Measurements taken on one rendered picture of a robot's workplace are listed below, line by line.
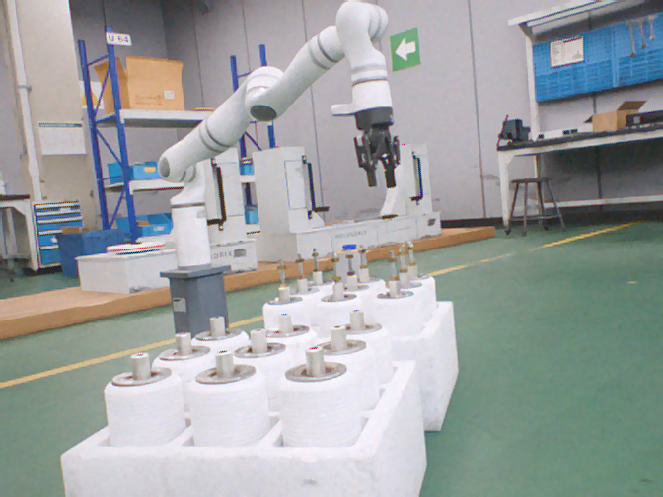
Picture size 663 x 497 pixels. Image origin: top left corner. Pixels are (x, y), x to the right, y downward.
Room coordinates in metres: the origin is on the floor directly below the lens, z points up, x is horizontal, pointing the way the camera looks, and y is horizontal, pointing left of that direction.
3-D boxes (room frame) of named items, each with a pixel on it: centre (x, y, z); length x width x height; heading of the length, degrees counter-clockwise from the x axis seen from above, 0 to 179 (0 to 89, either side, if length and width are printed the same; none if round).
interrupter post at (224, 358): (0.80, 0.15, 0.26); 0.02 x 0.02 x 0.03
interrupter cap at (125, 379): (0.83, 0.26, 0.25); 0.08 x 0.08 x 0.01
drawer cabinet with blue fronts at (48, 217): (6.55, 2.77, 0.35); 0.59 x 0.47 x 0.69; 44
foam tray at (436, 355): (1.44, -0.04, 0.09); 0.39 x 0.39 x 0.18; 74
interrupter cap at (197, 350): (0.95, 0.23, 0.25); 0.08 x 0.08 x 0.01
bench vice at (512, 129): (5.68, -1.66, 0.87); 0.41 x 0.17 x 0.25; 134
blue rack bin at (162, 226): (6.47, 1.80, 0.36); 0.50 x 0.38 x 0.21; 46
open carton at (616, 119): (5.48, -2.44, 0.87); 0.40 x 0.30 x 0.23; 30
